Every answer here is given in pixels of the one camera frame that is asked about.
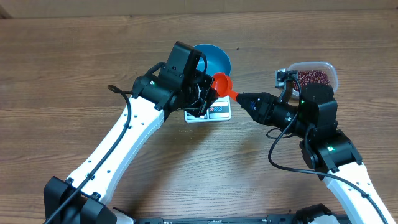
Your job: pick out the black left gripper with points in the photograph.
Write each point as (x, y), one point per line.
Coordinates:
(211, 94)

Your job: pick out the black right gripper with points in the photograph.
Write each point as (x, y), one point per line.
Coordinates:
(265, 109)

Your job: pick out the orange scoop blue handle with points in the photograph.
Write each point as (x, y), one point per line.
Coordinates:
(224, 86)

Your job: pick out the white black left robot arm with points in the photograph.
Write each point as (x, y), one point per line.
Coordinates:
(176, 84)

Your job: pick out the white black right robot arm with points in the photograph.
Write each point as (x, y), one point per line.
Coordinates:
(326, 150)

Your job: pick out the white digital kitchen scale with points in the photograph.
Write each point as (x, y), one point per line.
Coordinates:
(220, 110)

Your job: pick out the blue bowl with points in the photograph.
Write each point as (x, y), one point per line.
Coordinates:
(217, 59)

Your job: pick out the red beans in container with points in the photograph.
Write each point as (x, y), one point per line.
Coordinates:
(312, 76)

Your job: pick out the clear plastic container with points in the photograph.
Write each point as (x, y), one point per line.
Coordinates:
(323, 66)

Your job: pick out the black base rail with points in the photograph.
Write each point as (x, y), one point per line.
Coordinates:
(317, 214)

